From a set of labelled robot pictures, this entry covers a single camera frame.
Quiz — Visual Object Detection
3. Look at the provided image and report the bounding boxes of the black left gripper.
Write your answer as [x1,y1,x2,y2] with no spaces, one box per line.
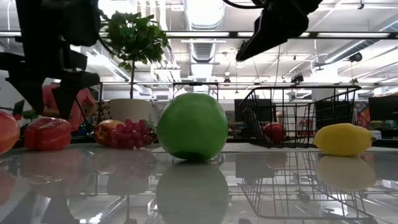
[0,0,101,121]

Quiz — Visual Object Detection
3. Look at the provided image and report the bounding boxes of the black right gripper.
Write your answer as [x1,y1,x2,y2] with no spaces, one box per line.
[235,0,324,62]

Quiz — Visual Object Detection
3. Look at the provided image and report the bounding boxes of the red bell pepper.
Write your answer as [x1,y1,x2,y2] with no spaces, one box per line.
[24,117,72,151]

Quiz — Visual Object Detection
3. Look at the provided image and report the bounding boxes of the orange-red oblong vegetable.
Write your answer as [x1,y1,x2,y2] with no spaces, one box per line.
[0,110,21,156]

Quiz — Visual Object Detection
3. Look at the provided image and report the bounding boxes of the yellow-red peach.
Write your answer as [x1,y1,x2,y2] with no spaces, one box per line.
[94,119,125,147]

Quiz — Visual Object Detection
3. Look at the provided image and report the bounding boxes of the red grape bunch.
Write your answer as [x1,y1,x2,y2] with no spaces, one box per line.
[108,118,158,149]

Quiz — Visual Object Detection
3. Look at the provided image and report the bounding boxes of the red-yellow apple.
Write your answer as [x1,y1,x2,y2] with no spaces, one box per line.
[263,122,287,144]

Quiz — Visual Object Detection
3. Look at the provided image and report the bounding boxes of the green apple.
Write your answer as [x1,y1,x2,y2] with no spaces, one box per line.
[157,92,229,162]

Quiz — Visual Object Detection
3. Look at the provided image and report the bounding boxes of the yellow lemon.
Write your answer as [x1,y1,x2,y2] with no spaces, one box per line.
[313,123,376,157]

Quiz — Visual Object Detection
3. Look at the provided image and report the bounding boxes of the small black monitor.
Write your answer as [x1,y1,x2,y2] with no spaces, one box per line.
[12,99,25,118]

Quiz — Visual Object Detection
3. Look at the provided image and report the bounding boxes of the person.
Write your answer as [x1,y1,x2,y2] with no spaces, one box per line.
[42,82,97,133]

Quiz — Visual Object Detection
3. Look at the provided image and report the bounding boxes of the long ceiling light strip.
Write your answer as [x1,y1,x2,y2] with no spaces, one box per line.
[164,30,398,39]

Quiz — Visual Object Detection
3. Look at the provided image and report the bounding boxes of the potted green tree white pot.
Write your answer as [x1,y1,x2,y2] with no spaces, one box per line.
[99,11,172,125]

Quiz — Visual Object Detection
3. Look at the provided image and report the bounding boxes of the large black monitor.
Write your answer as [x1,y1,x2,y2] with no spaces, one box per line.
[368,96,398,122]

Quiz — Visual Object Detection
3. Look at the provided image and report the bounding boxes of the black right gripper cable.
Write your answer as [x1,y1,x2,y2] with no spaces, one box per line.
[222,0,265,9]

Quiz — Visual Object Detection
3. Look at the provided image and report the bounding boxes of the silver ventilation duct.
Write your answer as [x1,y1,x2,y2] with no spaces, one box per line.
[183,0,228,63]

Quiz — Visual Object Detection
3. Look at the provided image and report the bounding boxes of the black wire basket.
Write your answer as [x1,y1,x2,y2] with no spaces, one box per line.
[238,85,363,149]

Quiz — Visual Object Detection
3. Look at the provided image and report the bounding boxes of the colourful wall poster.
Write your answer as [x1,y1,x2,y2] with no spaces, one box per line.
[354,102,371,128]

